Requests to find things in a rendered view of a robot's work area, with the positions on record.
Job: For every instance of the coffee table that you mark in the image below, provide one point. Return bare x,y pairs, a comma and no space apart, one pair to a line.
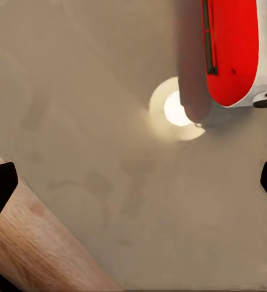
106,113

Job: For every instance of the radio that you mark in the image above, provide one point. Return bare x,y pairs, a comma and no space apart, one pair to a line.
235,39

